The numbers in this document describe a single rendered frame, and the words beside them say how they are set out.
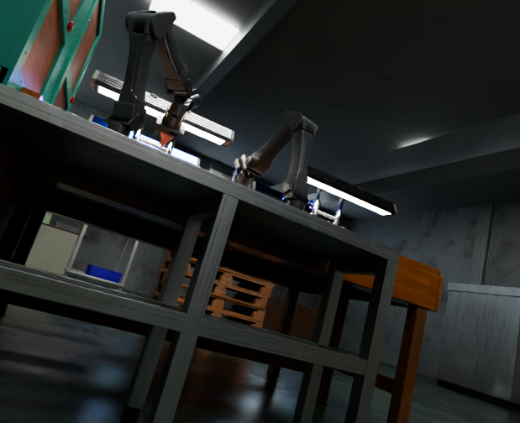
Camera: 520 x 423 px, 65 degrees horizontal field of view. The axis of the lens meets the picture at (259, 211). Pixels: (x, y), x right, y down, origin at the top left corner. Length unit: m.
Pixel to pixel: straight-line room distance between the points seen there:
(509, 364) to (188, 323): 6.78
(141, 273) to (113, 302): 10.21
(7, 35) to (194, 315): 0.99
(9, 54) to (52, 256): 5.72
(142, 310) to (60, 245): 6.08
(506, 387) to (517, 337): 0.74
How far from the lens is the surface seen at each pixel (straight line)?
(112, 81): 1.82
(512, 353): 7.52
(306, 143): 1.47
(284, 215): 1.12
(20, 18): 1.52
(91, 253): 11.00
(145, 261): 11.19
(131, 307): 0.98
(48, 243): 7.03
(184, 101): 1.46
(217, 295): 4.36
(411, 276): 1.91
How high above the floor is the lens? 0.37
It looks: 13 degrees up
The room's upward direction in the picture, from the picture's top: 16 degrees clockwise
